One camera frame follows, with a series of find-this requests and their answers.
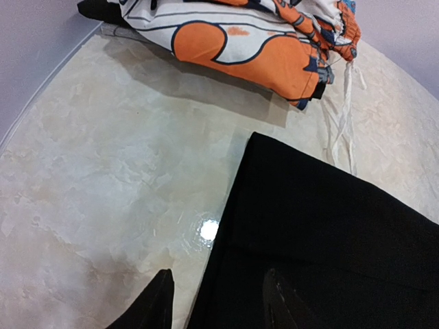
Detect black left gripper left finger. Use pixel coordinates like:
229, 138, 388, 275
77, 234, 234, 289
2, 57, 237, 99
107, 269, 174, 329

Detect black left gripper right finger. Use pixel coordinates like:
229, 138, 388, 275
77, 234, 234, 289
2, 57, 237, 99
263, 269, 324, 329

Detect black t-shirt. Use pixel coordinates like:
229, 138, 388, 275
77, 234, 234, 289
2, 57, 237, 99
188, 133, 438, 328

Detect colourful patterned folded shorts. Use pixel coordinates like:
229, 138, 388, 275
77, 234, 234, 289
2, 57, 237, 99
77, 0, 362, 110

